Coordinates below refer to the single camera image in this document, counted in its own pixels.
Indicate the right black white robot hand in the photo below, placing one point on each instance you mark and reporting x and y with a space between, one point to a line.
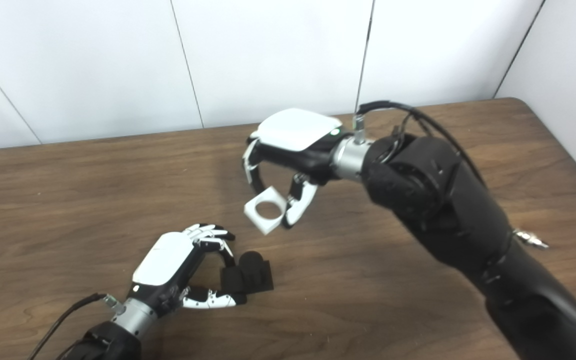
293 132

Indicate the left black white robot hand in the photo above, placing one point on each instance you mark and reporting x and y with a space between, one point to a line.
165 260

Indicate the black peg with square base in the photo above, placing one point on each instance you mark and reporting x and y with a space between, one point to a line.
255 275

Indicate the white square piece with hole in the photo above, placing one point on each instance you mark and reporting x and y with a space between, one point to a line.
268 226

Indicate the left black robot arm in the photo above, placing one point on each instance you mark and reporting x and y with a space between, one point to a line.
113 335

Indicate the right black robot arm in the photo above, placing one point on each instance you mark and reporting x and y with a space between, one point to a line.
468 225

